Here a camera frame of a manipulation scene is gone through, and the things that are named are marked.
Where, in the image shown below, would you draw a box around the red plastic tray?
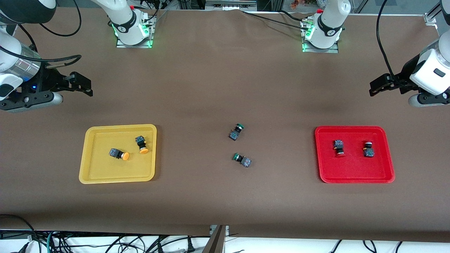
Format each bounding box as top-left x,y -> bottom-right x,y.
314,126 -> 396,184

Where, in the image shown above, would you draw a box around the yellow plastic tray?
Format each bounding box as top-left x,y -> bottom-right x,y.
79,124 -> 157,184

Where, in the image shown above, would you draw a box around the silver aluminium rail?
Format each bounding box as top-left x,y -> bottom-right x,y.
205,0 -> 258,11

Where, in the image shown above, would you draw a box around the black curved floor cable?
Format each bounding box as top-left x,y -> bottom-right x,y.
0,214 -> 36,246

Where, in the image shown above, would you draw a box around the brown table cloth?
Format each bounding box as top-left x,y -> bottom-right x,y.
0,7 -> 450,243

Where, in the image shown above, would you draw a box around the silver corner frame profile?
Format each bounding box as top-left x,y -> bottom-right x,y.
424,0 -> 444,25

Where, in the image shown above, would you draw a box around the green mushroom push button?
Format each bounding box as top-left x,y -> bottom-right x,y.
233,153 -> 252,168
229,123 -> 245,141

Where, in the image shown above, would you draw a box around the black cable on cloth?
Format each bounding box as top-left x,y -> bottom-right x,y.
241,10 -> 311,28

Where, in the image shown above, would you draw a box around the brown table post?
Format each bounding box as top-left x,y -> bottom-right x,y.
202,225 -> 227,253

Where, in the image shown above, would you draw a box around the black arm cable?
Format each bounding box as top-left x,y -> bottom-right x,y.
0,0 -> 83,69
376,0 -> 398,82

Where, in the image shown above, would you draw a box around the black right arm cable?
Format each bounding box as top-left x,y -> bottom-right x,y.
0,0 -> 83,69

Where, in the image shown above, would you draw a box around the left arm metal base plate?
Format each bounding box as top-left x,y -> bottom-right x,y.
302,19 -> 340,54

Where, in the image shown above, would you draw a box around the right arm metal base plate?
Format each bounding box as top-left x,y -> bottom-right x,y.
115,16 -> 155,48

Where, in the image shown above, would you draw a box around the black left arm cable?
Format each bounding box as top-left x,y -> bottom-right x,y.
376,0 -> 398,82

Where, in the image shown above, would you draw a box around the yellow mushroom push button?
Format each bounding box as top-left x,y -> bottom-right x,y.
135,136 -> 149,155
109,148 -> 130,162

